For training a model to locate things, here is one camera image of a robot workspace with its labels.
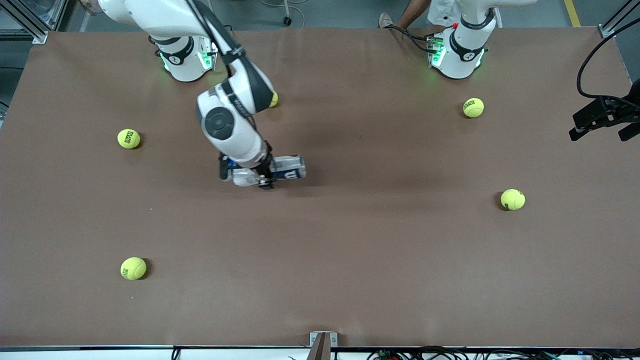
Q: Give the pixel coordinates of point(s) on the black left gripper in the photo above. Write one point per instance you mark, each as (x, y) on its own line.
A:
(616, 109)

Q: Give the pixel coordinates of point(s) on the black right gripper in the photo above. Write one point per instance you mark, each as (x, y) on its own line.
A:
(268, 161)

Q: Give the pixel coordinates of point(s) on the clear plastic tennis ball can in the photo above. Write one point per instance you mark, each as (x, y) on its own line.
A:
(290, 169)

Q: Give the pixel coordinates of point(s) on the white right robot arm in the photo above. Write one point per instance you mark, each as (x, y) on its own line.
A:
(230, 125)

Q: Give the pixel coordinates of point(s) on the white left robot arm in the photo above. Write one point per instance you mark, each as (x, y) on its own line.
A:
(462, 55)

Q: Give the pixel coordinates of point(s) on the yellow tennis ball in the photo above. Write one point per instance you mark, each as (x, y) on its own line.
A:
(274, 100)
(133, 268)
(512, 199)
(473, 107)
(128, 138)

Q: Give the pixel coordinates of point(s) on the metal stand leg with caster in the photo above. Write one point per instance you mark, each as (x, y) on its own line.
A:
(287, 21)

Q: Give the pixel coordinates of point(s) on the white shoe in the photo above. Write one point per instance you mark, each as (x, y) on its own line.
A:
(386, 21)

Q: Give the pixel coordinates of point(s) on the person's bare leg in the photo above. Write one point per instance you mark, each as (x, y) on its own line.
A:
(412, 12)

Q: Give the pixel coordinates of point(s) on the aluminium frame post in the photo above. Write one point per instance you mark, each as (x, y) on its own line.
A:
(612, 25)
(35, 27)

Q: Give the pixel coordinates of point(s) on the grey metal camera mount bracket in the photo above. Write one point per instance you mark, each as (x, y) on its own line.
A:
(322, 342)

